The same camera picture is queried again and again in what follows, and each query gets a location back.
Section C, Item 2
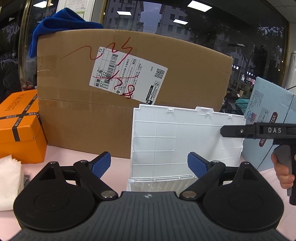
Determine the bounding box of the white plastic storage box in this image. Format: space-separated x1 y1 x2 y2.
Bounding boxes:
127 104 247 192

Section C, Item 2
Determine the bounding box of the light blue cardboard box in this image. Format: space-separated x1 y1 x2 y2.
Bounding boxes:
240 76 296 172

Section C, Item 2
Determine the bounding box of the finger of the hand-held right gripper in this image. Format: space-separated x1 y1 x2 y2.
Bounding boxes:
220 124 255 138

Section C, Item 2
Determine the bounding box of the orange box with black ribbon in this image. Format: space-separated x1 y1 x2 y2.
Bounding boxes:
0 89 48 164

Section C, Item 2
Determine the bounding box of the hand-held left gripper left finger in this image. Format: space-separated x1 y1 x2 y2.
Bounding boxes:
28 152 118 200

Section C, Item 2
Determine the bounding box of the pink desktop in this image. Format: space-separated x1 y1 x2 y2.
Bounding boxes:
0 144 296 241

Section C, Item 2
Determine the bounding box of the blue cloth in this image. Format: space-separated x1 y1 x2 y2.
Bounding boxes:
29 7 103 58

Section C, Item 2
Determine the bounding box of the white paper notice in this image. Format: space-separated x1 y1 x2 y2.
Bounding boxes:
65 0 95 12

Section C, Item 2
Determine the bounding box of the white tissue paper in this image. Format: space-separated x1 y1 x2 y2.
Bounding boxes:
0 155 25 211

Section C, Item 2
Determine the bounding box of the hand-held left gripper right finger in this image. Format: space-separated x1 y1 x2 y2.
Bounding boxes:
180 152 269 200

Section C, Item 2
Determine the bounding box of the dark bag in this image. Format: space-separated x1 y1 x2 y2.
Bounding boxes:
0 59 22 104

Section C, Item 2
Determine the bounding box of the brown cardboard box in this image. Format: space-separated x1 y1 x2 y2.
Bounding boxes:
37 29 234 159

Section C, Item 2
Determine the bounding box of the person's right hand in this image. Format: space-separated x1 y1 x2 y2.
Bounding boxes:
271 153 296 189

